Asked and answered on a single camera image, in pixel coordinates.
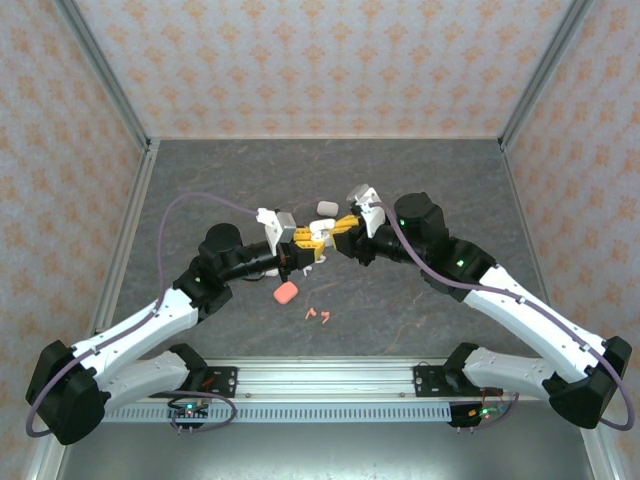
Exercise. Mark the pink earbud charging case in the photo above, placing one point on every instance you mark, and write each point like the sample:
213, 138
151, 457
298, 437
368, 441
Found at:
285, 292

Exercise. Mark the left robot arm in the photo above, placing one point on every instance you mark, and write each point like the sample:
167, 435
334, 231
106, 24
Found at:
135, 325

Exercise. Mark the small circuit board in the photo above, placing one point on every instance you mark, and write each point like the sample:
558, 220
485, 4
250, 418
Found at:
189, 411
482, 412

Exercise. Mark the grey metal sheet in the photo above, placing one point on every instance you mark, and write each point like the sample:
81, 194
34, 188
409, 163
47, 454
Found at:
325, 455

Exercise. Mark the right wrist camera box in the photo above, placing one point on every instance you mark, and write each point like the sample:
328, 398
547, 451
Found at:
367, 210

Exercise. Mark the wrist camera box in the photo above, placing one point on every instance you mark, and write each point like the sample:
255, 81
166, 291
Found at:
280, 227
367, 210

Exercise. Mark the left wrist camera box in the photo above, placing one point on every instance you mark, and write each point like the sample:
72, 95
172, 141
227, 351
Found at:
280, 227

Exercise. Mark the aluminium table side rail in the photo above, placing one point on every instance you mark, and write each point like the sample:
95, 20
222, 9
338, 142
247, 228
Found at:
515, 200
142, 185

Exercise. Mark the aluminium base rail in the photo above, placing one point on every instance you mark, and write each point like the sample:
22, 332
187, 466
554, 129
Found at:
325, 380

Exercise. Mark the aluminium frame post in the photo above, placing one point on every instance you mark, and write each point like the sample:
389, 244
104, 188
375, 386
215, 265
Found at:
105, 75
547, 75

